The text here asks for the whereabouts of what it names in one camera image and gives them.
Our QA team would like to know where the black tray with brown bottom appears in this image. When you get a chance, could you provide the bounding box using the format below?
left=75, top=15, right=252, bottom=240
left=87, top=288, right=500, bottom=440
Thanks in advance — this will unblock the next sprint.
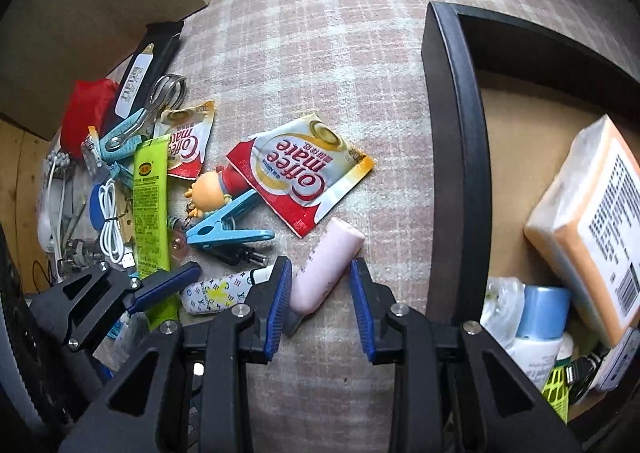
left=421, top=1, right=640, bottom=445

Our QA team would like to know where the small red white coffee sachet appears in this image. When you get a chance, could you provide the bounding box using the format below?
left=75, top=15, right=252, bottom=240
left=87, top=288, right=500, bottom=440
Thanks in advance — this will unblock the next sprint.
left=152, top=100, right=219, bottom=179

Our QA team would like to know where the white patterned tube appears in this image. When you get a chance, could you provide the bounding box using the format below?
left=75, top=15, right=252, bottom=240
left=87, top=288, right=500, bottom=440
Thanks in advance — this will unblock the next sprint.
left=179, top=268, right=274, bottom=317

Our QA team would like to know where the yellow shuttlecock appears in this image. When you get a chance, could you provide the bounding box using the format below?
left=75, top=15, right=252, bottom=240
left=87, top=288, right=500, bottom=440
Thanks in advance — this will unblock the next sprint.
left=541, top=340, right=576, bottom=425

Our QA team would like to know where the orange tissue pack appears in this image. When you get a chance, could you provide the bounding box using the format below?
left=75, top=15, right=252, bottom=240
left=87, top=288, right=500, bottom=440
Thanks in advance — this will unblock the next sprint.
left=523, top=113, right=640, bottom=349

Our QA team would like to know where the blue white packet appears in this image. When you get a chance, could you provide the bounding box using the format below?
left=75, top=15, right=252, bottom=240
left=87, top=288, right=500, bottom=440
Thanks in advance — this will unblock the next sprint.
left=92, top=310, right=151, bottom=375

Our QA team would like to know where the pink tube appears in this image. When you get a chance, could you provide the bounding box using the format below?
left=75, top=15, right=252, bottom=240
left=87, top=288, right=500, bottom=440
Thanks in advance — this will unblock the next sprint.
left=285, top=216, right=366, bottom=338

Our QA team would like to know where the blue clothespin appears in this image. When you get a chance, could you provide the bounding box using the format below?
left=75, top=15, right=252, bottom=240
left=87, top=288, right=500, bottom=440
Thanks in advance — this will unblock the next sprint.
left=184, top=188, right=276, bottom=252

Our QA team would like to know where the doll keychain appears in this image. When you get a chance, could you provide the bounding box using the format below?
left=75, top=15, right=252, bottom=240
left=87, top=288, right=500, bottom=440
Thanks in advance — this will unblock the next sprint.
left=169, top=163, right=254, bottom=254

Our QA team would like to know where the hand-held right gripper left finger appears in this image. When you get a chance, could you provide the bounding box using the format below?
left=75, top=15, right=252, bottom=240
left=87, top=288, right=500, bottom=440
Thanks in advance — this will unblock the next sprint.
left=59, top=255, right=294, bottom=453

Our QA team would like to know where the white bottle with blue cap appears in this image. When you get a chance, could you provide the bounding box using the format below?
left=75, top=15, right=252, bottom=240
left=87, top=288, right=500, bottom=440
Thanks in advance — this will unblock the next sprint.
left=509, top=285, right=574, bottom=392

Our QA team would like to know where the black pack with white label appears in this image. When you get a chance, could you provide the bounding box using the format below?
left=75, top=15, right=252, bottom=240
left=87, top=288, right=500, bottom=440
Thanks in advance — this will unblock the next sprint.
left=113, top=21, right=186, bottom=120

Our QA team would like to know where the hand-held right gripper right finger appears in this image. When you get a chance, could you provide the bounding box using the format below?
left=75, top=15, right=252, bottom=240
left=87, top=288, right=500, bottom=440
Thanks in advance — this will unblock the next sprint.
left=348, top=257, right=583, bottom=453

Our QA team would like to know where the red bag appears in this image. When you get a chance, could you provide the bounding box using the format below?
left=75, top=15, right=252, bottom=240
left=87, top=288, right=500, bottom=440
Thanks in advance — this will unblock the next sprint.
left=60, top=78, right=121, bottom=159

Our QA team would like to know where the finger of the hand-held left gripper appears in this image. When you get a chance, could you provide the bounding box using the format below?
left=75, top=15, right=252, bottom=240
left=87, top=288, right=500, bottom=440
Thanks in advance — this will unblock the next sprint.
left=25, top=260, right=202, bottom=360

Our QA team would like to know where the white usb cable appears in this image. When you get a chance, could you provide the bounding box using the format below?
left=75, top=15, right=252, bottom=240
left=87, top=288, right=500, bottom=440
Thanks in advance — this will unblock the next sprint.
left=97, top=182, right=137, bottom=270

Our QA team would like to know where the green stick packet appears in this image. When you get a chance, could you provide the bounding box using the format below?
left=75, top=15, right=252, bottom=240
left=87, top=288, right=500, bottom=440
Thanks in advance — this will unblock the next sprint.
left=130, top=136, right=182, bottom=332

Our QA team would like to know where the small black clip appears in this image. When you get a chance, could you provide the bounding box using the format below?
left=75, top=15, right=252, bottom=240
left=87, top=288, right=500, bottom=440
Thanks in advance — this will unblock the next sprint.
left=214, top=245, right=266, bottom=269

